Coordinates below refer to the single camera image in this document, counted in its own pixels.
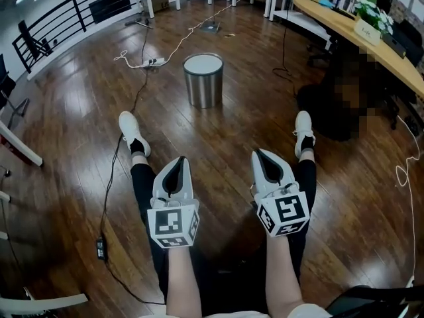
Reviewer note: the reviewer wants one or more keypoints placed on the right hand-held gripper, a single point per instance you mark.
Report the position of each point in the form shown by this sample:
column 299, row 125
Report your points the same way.
column 286, row 212

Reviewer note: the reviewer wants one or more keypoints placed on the person's left white shoe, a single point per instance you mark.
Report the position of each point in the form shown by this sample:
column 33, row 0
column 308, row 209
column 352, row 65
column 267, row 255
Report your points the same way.
column 130, row 128

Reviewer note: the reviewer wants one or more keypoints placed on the person's right white shoe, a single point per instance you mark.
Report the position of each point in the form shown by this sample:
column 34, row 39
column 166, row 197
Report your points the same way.
column 303, row 128

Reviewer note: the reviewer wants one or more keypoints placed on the black panel with green light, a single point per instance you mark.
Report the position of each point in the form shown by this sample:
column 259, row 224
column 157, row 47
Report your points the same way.
column 111, row 7

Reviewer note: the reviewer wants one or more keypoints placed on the grey floor stand base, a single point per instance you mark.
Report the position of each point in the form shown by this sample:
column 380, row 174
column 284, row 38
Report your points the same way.
column 210, row 28

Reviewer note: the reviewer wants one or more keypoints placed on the white power strip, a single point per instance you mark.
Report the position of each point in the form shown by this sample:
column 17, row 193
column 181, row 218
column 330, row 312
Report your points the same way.
column 154, row 62

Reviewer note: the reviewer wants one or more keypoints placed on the black seat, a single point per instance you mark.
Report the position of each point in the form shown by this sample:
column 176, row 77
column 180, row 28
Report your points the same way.
column 374, row 301

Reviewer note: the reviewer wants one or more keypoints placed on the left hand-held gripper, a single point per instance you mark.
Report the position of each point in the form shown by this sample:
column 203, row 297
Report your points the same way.
column 172, row 222

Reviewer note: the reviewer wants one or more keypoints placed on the person's white shoe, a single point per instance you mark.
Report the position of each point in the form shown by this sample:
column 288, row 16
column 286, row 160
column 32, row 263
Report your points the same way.
column 130, row 128
column 303, row 128

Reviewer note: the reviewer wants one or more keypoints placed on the curved wooden desk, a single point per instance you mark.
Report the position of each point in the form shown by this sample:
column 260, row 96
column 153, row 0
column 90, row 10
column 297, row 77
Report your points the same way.
column 338, row 18

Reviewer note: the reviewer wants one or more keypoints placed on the person's leg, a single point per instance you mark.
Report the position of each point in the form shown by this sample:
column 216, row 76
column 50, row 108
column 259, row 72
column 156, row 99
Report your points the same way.
column 306, row 174
column 142, row 181

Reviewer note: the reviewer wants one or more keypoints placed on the cardboard box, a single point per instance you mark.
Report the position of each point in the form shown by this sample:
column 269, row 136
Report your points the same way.
column 159, row 2

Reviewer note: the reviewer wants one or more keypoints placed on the black device on desk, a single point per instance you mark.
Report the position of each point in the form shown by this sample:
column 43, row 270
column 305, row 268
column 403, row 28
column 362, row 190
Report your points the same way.
column 394, row 45

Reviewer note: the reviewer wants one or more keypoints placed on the person's left forearm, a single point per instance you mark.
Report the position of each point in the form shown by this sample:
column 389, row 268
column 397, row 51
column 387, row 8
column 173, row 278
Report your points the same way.
column 183, row 280

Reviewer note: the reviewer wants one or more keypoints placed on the white flowers in white pot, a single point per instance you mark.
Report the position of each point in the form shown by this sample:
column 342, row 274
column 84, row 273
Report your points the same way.
column 372, row 18

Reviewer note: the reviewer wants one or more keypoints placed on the black metal railing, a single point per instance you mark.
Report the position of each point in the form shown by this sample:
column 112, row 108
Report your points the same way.
column 59, row 15

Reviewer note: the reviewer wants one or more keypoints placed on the white table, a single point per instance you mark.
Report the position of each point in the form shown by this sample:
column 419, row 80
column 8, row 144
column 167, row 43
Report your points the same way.
column 20, row 146

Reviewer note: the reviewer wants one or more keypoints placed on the white chair frame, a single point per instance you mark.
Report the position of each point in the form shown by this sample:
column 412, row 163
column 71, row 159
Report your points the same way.
column 43, row 303

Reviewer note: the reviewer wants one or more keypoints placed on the person's right forearm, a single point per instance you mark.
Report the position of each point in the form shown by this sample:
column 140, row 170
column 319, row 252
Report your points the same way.
column 281, row 273

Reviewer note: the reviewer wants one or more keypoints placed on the small yellow scrap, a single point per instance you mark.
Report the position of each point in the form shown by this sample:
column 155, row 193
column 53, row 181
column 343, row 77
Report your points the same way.
column 229, row 35

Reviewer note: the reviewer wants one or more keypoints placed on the white metal shelf frame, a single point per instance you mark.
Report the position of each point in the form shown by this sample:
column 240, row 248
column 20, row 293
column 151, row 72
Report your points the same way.
column 298, row 17

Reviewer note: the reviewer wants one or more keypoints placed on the black folding chair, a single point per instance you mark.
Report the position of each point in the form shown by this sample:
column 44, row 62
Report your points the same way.
column 6, row 84

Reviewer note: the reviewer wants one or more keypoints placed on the stainless steel wastebasket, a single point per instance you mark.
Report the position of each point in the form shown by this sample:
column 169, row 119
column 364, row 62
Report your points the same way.
column 202, row 88

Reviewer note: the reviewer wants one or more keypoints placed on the person's right leg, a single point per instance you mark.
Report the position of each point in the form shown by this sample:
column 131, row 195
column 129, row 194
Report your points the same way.
column 306, row 174

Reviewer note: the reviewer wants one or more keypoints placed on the person's left leg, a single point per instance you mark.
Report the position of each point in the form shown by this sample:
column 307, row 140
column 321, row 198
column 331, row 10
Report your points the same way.
column 142, row 181

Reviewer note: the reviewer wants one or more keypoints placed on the black power adapter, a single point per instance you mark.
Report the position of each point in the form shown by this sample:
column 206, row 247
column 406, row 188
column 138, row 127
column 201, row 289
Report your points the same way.
column 100, row 248

